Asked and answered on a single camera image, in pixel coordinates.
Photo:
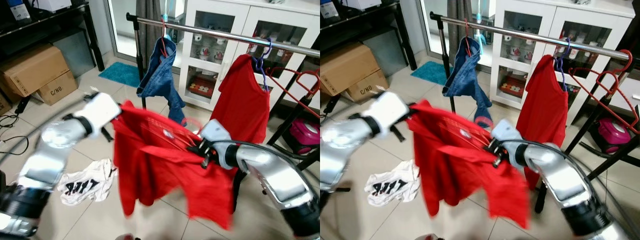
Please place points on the red t-shirt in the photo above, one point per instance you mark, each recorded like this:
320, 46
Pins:
240, 105
150, 170
450, 170
542, 105

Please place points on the black metal shelf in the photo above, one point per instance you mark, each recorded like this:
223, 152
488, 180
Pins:
45, 25
370, 20

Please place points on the white box blue label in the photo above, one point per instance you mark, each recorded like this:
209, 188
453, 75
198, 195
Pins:
19, 10
329, 9

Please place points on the purple clothes hanger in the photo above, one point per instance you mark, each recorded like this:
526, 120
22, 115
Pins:
561, 70
260, 67

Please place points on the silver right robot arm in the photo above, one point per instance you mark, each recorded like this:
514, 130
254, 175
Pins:
555, 175
270, 175

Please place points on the red clothes hanger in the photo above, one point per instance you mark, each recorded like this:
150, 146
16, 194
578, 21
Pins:
467, 42
162, 45
629, 62
295, 96

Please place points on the grey curtain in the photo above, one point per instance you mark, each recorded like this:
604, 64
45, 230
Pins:
459, 12
147, 10

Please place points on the white glass door cabinet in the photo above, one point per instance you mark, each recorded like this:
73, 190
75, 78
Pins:
250, 15
550, 15

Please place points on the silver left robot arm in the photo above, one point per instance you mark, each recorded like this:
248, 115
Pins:
340, 145
50, 150

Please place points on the large plain cardboard box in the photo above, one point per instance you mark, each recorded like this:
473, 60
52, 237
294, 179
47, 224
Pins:
30, 70
345, 67

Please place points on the pink appliance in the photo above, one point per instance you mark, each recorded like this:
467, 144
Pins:
306, 135
612, 134

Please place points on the white flat box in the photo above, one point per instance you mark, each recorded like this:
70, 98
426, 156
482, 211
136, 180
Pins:
52, 5
364, 4

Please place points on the teal floor mat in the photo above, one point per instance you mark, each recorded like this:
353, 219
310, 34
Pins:
120, 74
430, 72

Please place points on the red patterned box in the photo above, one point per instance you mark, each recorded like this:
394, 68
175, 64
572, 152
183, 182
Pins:
512, 86
202, 87

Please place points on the light blue plastic hanger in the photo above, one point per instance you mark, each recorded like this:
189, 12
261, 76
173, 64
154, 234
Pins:
167, 7
479, 17

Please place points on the white shirt black print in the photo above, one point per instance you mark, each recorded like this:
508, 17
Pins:
95, 172
400, 175

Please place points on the blue denim garment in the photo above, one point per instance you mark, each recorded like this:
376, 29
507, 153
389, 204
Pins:
160, 75
465, 75

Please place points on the grey metal panel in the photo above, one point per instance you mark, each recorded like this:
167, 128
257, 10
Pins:
75, 52
386, 52

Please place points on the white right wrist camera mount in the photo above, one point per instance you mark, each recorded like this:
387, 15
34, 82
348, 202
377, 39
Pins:
214, 131
504, 132

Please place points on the printed small cardboard box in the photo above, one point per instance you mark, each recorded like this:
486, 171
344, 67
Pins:
60, 89
367, 87

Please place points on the metal clothes rack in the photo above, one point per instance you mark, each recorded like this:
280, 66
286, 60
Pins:
215, 33
525, 34

